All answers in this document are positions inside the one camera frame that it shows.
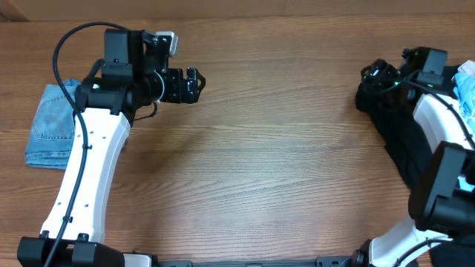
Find black t-shirt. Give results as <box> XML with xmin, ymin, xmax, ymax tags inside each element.
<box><xmin>356</xmin><ymin>83</ymin><xmax>432</xmax><ymax>190</ymax></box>

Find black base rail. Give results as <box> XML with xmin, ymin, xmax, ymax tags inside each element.
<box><xmin>152</xmin><ymin>256</ymin><xmax>350</xmax><ymax>267</ymax></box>

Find folded blue jeans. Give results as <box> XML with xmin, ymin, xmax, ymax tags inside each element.
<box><xmin>25</xmin><ymin>84</ymin><xmax>75</xmax><ymax>170</ymax></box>

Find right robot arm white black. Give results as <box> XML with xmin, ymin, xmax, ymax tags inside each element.
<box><xmin>341</xmin><ymin>47</ymin><xmax>474</xmax><ymax>266</ymax></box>

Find light blue garment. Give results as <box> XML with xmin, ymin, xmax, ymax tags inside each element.
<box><xmin>453</xmin><ymin>73</ymin><xmax>474</xmax><ymax>131</ymax></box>

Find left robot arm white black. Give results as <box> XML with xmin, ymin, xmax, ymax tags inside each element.
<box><xmin>17</xmin><ymin>23</ymin><xmax>206</xmax><ymax>267</ymax></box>

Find white pink garment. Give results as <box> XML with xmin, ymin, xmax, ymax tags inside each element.
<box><xmin>457</xmin><ymin>60</ymin><xmax>475</xmax><ymax>76</ymax></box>

